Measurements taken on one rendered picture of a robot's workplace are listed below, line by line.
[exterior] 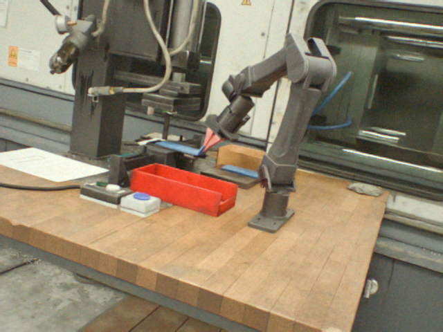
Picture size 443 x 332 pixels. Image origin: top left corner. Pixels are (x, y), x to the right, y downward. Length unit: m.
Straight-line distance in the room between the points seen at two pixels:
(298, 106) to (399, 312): 1.12
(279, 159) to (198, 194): 0.21
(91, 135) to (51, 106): 1.08
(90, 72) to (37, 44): 1.20
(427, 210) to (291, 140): 0.84
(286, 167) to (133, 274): 0.48
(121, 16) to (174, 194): 0.57
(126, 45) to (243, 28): 0.71
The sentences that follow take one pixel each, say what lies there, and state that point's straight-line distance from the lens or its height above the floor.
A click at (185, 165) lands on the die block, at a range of 1.49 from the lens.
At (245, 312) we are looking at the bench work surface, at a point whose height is 0.88.
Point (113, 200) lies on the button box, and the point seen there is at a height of 0.92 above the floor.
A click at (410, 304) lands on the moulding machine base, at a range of 1.99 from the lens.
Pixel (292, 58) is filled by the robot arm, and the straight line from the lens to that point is 1.11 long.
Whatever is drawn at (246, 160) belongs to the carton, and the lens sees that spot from 1.61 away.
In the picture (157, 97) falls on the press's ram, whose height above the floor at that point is 1.13.
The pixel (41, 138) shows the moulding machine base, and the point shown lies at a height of 0.71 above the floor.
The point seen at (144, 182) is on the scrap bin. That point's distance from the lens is 1.22.
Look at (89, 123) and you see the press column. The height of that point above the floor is 1.01.
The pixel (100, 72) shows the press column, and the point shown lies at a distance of 1.51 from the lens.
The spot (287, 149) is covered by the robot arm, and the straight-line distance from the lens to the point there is 1.14.
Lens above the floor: 1.27
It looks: 13 degrees down
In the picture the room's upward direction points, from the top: 9 degrees clockwise
